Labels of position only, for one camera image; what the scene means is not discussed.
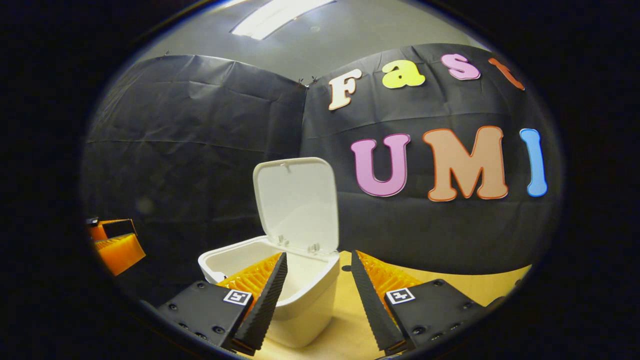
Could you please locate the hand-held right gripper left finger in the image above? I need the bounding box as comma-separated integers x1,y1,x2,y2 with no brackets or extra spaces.
157,251,289,357

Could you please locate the black backdrop cloth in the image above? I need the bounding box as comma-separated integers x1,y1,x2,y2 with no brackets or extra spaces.
80,43,566,307

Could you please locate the wooden desktop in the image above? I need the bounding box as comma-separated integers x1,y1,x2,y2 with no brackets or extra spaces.
250,250,532,360

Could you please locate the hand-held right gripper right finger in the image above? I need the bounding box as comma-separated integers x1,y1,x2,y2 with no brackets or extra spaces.
350,250,494,356

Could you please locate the rectangular ceiling light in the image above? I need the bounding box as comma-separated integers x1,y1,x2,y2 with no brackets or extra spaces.
231,0,336,41

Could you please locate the white desktop garbage bin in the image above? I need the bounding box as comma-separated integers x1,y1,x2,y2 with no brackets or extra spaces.
198,157,342,349

